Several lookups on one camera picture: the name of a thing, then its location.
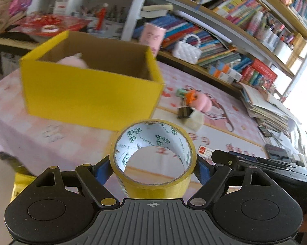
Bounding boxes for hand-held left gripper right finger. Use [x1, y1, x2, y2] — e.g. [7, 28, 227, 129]
[188, 156, 276, 207]

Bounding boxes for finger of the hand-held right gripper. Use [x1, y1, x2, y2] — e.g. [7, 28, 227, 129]
[212, 150, 238, 170]

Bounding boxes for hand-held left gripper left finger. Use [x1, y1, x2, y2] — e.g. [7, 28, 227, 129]
[35, 156, 119, 209]

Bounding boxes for yellow tape roll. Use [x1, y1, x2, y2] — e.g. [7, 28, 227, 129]
[109, 119, 198, 199]

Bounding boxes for pink fluffy orange hair clip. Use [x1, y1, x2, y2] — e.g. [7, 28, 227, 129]
[185, 89, 212, 112]

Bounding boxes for yellow cardboard box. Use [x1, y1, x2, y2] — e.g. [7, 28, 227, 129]
[19, 30, 164, 132]

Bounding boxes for pink plush pig toy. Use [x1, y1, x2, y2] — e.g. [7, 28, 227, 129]
[55, 53, 90, 69]

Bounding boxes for small white box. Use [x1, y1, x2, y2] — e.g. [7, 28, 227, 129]
[197, 145, 215, 159]

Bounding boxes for grey calculator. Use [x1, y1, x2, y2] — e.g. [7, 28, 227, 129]
[265, 144, 292, 162]

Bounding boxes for small black calculator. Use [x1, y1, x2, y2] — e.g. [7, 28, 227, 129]
[257, 125, 271, 137]

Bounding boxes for black binder clip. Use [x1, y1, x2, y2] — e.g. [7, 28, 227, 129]
[178, 107, 193, 119]

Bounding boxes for stack of papers and notebooks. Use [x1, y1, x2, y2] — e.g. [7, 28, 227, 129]
[240, 82, 300, 136]

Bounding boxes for gold foil paper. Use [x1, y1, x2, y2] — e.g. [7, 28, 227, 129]
[12, 172, 41, 203]

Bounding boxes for orange white carton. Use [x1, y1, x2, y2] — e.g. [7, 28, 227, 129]
[207, 65, 236, 84]
[215, 61, 243, 81]

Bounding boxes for red thick dictionary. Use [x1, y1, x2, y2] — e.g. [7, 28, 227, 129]
[250, 58, 278, 82]

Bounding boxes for row of colourful books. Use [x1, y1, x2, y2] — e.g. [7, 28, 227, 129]
[133, 14, 253, 68]

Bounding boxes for white quilted handbag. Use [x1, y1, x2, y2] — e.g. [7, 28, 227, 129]
[172, 34, 202, 65]

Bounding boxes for white pen holder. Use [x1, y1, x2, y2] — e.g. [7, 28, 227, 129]
[268, 31, 294, 57]

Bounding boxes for white rolled paper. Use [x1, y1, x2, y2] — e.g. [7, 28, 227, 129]
[174, 10, 232, 44]

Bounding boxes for white glue bottle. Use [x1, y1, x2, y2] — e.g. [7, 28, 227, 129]
[247, 11, 263, 36]

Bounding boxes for pink cylindrical container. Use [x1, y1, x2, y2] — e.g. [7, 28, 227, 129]
[139, 22, 166, 57]

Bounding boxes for white pen organizer box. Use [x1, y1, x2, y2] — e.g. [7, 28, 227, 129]
[78, 4, 126, 39]

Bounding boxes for red paper decorations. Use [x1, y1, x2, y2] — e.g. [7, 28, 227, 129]
[16, 14, 93, 35]

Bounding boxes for row of thin books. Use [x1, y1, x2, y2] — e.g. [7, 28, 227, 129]
[181, 0, 266, 28]

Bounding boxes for red tassel ornament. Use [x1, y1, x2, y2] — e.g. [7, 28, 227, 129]
[96, 3, 109, 31]

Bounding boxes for electronic keyboard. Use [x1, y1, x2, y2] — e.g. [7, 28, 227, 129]
[0, 31, 40, 50]

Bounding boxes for pair of flat lying books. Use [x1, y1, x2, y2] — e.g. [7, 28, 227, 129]
[140, 4, 174, 19]

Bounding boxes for white bookshelf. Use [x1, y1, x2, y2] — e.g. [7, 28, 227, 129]
[28, 0, 307, 102]

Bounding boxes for white red small carton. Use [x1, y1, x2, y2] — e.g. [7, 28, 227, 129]
[53, 0, 68, 14]

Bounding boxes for pink foil wrapper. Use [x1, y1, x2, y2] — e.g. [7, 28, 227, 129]
[9, 0, 31, 14]

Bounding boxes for beige cloth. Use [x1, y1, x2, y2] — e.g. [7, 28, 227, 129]
[0, 0, 26, 33]

